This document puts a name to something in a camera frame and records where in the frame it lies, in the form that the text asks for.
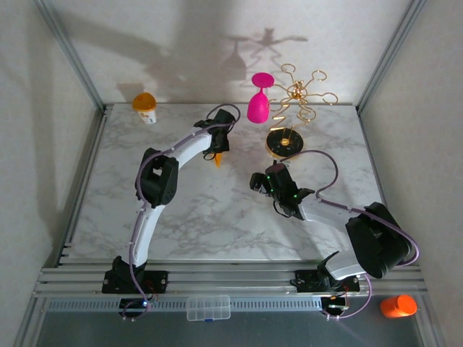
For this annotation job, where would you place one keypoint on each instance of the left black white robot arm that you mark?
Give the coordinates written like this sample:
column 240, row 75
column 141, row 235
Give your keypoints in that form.
column 159, row 180

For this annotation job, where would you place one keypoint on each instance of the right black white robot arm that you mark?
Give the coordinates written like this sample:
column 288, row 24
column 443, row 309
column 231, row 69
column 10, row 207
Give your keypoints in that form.
column 376, row 238

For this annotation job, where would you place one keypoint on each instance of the pink wine glass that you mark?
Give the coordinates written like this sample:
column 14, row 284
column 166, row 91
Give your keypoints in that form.
column 258, row 108

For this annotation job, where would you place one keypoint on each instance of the white cup with orange lid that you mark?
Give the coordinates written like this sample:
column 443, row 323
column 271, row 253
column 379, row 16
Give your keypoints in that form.
column 144, row 105

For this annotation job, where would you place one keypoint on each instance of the clear plastic organizer box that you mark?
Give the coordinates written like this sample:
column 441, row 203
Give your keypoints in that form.
column 208, row 308

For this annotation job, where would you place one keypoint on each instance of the orange plastic cup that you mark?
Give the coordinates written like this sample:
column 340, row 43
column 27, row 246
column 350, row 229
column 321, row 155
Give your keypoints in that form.
column 398, row 306

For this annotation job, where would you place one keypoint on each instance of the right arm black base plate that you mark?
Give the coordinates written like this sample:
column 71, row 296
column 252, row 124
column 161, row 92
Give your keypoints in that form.
column 305, row 281

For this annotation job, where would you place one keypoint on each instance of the aluminium rail beam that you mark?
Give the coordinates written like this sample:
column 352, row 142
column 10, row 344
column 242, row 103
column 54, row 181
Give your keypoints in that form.
column 231, row 280

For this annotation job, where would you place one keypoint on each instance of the aluminium side rail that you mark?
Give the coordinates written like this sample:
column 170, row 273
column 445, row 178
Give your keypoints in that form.
column 85, row 173
column 372, row 152

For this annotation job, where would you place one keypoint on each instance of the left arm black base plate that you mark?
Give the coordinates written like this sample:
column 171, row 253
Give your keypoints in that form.
column 159, row 282

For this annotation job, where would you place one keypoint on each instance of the aluminium corner post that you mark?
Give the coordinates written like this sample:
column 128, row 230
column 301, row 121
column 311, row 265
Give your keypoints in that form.
column 68, row 54
column 388, row 54

